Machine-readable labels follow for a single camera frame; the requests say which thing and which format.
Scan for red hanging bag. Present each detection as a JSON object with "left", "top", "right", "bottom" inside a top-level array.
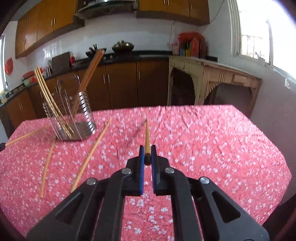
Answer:
[{"left": 4, "top": 58, "right": 14, "bottom": 75}]

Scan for steel range hood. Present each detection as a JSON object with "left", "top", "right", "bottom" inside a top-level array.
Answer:
[{"left": 75, "top": 0, "right": 138, "bottom": 20}]

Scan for cream wooden side table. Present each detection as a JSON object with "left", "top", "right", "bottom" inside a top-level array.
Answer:
[{"left": 167, "top": 55, "right": 262, "bottom": 118}]

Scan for brown cutting board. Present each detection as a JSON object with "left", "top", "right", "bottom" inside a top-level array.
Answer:
[{"left": 52, "top": 52, "right": 72, "bottom": 73}]

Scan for window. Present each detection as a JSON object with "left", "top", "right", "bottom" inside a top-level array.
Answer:
[
  {"left": 228, "top": 1, "right": 295, "bottom": 79},
  {"left": 0, "top": 35, "right": 6, "bottom": 92}
]

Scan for wire utensil holder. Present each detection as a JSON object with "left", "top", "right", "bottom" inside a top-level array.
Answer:
[{"left": 39, "top": 75, "right": 96, "bottom": 141}]

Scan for bowls and red bags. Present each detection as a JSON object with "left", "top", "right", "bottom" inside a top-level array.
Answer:
[{"left": 22, "top": 71, "right": 37, "bottom": 86}]

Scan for wooden cabinets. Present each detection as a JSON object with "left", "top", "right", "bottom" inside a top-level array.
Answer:
[
  {"left": 15, "top": 0, "right": 210, "bottom": 58},
  {"left": 1, "top": 56, "right": 169, "bottom": 136}
]

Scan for upper wooden cabinets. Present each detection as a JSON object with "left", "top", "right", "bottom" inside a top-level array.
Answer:
[{"left": 15, "top": 0, "right": 210, "bottom": 58}]

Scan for red bottle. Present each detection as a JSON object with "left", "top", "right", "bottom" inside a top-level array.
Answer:
[{"left": 70, "top": 53, "right": 75, "bottom": 65}]

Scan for left window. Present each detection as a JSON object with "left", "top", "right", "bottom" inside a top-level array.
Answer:
[{"left": 0, "top": 35, "right": 6, "bottom": 92}]

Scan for right window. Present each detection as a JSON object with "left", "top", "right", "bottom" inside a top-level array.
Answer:
[{"left": 228, "top": 1, "right": 295, "bottom": 79}]

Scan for yellow dish soap bottle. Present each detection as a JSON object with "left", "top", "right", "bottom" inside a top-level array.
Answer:
[{"left": 0, "top": 90, "right": 7, "bottom": 104}]

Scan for lidded steel pot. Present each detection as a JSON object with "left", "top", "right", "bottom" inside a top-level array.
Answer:
[{"left": 112, "top": 40, "right": 134, "bottom": 54}]

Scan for bottles and red bag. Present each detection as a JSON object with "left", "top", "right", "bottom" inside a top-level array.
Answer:
[{"left": 172, "top": 32, "right": 208, "bottom": 59}]

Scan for black wok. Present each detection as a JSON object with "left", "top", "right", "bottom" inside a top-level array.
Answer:
[{"left": 85, "top": 44, "right": 106, "bottom": 59}]

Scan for red floral tablecloth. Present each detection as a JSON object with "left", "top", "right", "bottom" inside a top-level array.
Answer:
[{"left": 1, "top": 105, "right": 292, "bottom": 235}]

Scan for lower wooden cabinets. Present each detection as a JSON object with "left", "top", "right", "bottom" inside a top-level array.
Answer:
[{"left": 1, "top": 56, "right": 169, "bottom": 136}]

